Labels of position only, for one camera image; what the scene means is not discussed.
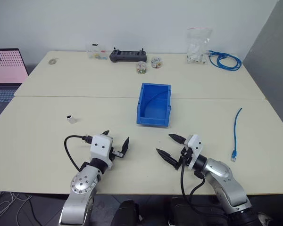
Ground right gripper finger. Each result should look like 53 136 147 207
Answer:
168 133 186 145
156 148 179 169

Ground clear zip bag of parts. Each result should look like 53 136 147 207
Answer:
186 27 213 65

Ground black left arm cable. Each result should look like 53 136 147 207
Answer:
64 134 93 173

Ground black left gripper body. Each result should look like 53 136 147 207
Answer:
108 145 123 163

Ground short blue Ethernet cable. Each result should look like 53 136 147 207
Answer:
231 107 243 163

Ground clear plastic parts box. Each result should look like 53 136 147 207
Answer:
86 42 108 60

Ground white floor cables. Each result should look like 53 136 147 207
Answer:
0 191 33 225

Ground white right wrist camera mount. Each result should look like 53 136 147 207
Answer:
184 134 204 170

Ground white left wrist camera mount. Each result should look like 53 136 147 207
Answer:
90 134 115 170

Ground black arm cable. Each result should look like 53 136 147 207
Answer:
179 160 207 214
64 134 93 173

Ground black handheld remote controller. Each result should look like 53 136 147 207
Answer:
108 47 148 63

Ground dark rounded shape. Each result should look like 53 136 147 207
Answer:
166 196 230 226
112 199 142 226

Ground open laptop computer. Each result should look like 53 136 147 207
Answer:
0 48 29 119

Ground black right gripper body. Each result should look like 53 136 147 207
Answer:
175 145 192 170

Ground blue plastic storage bin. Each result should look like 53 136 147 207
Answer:
136 82 173 128

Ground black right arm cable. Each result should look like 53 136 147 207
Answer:
179 160 207 214

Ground clear jar of colourful beads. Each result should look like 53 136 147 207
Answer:
151 56 163 69
136 61 148 75

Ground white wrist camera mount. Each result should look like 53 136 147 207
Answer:
90 134 115 170
184 134 204 170

